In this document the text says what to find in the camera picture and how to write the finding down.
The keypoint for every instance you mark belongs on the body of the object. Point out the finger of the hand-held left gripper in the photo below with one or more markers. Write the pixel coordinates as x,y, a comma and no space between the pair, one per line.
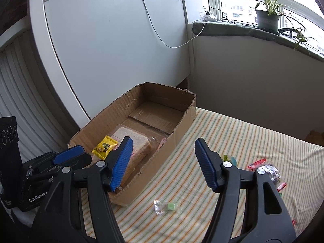
82,160
69,154

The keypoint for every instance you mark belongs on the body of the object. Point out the white slatted door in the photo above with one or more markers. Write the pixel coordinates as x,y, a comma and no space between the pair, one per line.
20,81

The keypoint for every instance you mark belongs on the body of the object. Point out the green windowsill cover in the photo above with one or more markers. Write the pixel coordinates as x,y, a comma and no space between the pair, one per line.
227,29

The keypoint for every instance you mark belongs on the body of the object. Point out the small red candy packet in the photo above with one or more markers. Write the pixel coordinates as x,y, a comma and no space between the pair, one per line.
281,186
293,222

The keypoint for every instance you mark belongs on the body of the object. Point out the clear-wrapped bread slice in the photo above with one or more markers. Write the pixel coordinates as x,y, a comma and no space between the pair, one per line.
136,144

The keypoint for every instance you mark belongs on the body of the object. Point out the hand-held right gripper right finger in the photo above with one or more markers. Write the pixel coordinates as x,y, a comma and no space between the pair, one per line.
205,162

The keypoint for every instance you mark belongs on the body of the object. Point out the green candy in clear wrapper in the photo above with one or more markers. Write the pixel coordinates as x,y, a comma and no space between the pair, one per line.
171,205

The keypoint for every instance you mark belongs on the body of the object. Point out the white charger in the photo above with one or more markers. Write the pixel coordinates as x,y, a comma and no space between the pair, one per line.
208,17

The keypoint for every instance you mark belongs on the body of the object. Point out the yellow candy packet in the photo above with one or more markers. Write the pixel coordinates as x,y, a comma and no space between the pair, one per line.
103,146

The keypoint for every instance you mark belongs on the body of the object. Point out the pink snack packet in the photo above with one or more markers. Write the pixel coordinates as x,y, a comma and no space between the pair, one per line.
160,145

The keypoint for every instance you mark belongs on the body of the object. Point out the clear red-edged dark snack packet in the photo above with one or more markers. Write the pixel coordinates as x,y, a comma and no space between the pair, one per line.
272,172

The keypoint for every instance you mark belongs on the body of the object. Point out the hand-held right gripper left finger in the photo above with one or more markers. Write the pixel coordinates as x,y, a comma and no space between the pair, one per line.
122,164

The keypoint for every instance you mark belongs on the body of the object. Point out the cardboard box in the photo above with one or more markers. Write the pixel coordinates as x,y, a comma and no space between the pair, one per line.
182,129

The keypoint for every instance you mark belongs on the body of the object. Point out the white cabinet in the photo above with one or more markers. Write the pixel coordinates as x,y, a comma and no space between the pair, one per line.
114,43

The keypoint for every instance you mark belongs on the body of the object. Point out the green and blue packet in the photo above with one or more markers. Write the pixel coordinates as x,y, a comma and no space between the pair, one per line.
231,160

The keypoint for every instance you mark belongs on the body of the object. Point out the black object on windowsill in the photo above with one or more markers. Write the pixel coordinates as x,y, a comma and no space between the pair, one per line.
286,30

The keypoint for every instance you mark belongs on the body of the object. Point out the red snack packet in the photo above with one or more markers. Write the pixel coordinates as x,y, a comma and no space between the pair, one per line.
254,165

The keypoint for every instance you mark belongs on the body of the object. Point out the wooden furniture piece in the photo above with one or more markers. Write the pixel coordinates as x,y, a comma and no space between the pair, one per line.
315,136

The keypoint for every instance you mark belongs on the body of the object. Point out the potted spider plant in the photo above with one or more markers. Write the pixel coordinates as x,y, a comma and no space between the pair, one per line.
267,21

